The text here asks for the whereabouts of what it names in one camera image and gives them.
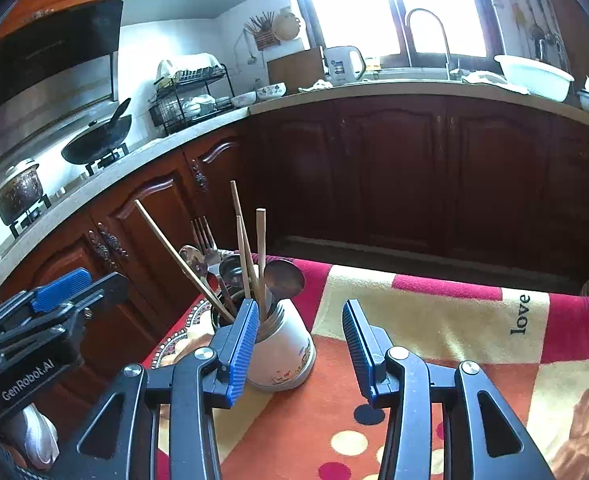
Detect copper dessert fork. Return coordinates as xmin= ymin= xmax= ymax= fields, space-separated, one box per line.
xmin=216 ymin=275 xmax=237 ymax=316

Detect pale thin chopstick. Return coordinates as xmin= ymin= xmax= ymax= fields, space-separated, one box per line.
xmin=236 ymin=214 xmax=252 ymax=299

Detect dark wooden chopstick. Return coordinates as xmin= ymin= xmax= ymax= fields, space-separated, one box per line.
xmin=256 ymin=208 xmax=268 ymax=320

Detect large steel spoon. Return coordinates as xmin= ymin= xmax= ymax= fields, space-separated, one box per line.
xmin=264 ymin=259 xmax=305 ymax=302

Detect small steel spoon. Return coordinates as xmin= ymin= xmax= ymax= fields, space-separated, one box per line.
xmin=180 ymin=245 xmax=208 ymax=282

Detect light wooden chopstick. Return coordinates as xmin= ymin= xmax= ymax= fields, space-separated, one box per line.
xmin=230 ymin=180 xmax=266 ymax=322

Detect dark wooden kitchen cabinets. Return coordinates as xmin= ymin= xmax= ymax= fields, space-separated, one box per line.
xmin=0 ymin=94 xmax=589 ymax=411

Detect steel kitchen faucet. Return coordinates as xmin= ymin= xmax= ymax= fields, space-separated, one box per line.
xmin=405 ymin=8 xmax=453 ymax=80

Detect left hand white glove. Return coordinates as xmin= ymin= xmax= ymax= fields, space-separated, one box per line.
xmin=3 ymin=403 xmax=59 ymax=470

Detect colourful flower blanket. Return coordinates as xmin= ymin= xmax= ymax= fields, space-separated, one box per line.
xmin=141 ymin=251 xmax=589 ymax=480

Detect glass lid cooking pot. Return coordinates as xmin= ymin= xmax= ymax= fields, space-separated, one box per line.
xmin=0 ymin=158 xmax=44 ymax=226

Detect black wok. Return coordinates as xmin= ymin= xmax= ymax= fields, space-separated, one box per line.
xmin=61 ymin=99 xmax=132 ymax=165

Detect black dish rack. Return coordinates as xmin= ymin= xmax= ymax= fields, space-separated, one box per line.
xmin=148 ymin=53 xmax=235 ymax=134

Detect steel range hood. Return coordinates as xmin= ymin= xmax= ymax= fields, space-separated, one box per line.
xmin=0 ymin=0 xmax=123 ymax=167

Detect small white bowl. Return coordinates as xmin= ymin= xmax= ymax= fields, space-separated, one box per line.
xmin=230 ymin=91 xmax=258 ymax=108

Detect patterned ceramic bowl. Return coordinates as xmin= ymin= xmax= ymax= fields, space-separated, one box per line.
xmin=256 ymin=82 xmax=287 ymax=102

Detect wooden cutting board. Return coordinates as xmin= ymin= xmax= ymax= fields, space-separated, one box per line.
xmin=267 ymin=47 xmax=326 ymax=96

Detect white electric kettle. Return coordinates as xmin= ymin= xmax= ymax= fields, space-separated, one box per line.
xmin=323 ymin=46 xmax=367 ymax=86

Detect white dish cloth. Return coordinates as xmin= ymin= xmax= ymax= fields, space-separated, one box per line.
xmin=461 ymin=70 xmax=529 ymax=96

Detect white wash basin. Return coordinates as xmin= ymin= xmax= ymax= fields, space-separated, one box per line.
xmin=495 ymin=54 xmax=574 ymax=103

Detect wall chopstick holder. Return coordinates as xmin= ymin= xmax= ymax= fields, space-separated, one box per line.
xmin=244 ymin=11 xmax=280 ymax=51

